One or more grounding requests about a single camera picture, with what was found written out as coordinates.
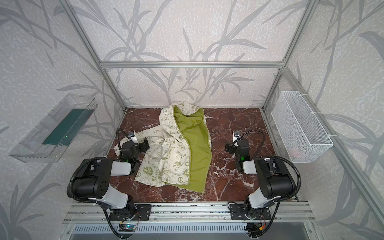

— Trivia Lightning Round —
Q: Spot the clear plastic wall tray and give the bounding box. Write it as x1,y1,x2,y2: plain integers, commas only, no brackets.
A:
9,94,98,163

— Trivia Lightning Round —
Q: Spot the aluminium cage frame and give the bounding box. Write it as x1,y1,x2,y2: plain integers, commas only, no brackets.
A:
60,1,384,224

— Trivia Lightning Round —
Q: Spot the green mat in tray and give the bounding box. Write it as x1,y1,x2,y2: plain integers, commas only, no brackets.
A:
43,109,85,146

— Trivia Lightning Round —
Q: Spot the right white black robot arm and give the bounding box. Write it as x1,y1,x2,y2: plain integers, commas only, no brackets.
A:
225,140,302,220

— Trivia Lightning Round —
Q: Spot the pink object in basket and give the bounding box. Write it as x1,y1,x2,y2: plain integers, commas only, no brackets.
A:
289,147,303,159

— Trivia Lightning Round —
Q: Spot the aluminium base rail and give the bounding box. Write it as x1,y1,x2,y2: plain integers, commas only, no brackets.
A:
63,201,316,224

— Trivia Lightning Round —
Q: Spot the small green lit circuit board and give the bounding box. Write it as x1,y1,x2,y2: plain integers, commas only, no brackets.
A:
119,222,139,232

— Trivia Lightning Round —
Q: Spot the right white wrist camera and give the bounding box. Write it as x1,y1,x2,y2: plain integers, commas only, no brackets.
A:
233,131,241,142

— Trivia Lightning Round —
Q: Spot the white wire mesh basket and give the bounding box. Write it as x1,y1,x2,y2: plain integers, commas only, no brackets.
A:
271,91,334,164

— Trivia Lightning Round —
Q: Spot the left corrugated black cable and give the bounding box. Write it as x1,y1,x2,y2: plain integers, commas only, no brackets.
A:
115,128,130,154

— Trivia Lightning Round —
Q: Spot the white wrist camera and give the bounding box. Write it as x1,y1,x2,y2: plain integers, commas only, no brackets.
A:
127,131,139,144
233,131,241,142

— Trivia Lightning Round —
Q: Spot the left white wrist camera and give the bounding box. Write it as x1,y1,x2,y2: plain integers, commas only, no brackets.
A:
127,131,139,144

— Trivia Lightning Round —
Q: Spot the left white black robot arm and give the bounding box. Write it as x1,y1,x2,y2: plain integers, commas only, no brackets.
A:
67,138,150,219

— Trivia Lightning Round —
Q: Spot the cream and green printed jacket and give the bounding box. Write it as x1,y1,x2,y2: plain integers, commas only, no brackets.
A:
113,101,213,194

